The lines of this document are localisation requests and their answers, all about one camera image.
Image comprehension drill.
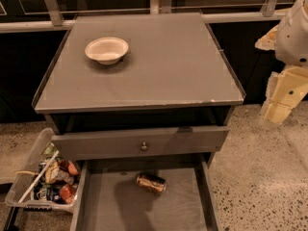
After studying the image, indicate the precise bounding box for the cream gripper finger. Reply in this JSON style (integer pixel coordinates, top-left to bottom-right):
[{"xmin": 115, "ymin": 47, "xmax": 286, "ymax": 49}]
[
  {"xmin": 264, "ymin": 103, "xmax": 292, "ymax": 124},
  {"xmin": 255, "ymin": 26, "xmax": 278, "ymax": 51}
]

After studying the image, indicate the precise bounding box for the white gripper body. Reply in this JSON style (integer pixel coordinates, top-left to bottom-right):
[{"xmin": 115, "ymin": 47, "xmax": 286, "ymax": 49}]
[{"xmin": 270, "ymin": 66, "xmax": 308, "ymax": 110}]

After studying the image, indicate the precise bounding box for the orange soda can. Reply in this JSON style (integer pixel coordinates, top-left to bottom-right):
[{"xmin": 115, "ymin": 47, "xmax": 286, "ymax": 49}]
[{"xmin": 136, "ymin": 172, "xmax": 167, "ymax": 194}]

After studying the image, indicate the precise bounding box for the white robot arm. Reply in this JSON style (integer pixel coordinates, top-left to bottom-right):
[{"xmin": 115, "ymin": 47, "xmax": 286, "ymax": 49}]
[{"xmin": 255, "ymin": 0, "xmax": 308, "ymax": 124}]

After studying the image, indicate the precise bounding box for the grey top drawer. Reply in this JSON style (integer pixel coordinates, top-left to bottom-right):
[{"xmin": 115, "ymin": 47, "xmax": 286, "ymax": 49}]
[{"xmin": 52, "ymin": 126, "xmax": 229, "ymax": 161}]

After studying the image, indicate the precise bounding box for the grey drawer cabinet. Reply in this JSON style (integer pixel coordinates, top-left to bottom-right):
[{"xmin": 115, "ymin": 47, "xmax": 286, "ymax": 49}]
[{"xmin": 31, "ymin": 12, "xmax": 247, "ymax": 231}]

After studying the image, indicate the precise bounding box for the round metal drawer knob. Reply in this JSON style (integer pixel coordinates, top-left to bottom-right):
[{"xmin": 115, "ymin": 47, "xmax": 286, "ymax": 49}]
[{"xmin": 141, "ymin": 142, "xmax": 148, "ymax": 152}]

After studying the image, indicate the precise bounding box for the open grey middle drawer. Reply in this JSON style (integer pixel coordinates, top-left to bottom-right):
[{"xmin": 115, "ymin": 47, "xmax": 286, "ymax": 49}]
[{"xmin": 69, "ymin": 154, "xmax": 222, "ymax": 231}]

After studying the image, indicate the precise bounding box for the dark blue can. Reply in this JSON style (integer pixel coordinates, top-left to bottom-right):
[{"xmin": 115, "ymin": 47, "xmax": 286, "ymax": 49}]
[{"xmin": 34, "ymin": 186, "xmax": 61, "ymax": 202}]

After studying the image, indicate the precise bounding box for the white paper bowl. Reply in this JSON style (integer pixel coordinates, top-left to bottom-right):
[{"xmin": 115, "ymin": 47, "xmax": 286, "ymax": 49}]
[{"xmin": 85, "ymin": 37, "xmax": 129, "ymax": 65}]

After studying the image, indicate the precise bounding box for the orange red fruit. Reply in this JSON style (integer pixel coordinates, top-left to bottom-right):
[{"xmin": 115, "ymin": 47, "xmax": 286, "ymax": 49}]
[{"xmin": 67, "ymin": 163, "xmax": 80, "ymax": 176}]

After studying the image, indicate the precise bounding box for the red snack packet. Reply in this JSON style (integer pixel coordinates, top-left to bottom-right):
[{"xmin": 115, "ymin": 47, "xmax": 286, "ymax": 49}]
[{"xmin": 59, "ymin": 184, "xmax": 76, "ymax": 204}]

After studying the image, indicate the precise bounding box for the yellow crumpled snack bag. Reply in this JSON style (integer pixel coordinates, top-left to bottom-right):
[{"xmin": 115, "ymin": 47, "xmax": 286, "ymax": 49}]
[{"xmin": 45, "ymin": 162, "xmax": 74, "ymax": 185}]

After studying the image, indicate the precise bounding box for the white stick in bin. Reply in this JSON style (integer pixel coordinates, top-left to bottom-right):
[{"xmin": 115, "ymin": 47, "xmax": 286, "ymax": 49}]
[{"xmin": 18, "ymin": 150, "xmax": 59, "ymax": 203}]

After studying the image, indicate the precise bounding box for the clear plastic bin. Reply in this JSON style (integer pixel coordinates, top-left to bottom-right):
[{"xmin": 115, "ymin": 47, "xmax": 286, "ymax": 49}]
[{"xmin": 6, "ymin": 128, "xmax": 79, "ymax": 213}]

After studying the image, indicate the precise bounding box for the metal railing frame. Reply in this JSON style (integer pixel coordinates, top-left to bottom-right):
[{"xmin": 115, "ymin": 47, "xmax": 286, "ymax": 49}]
[{"xmin": 0, "ymin": 0, "xmax": 296, "ymax": 34}]

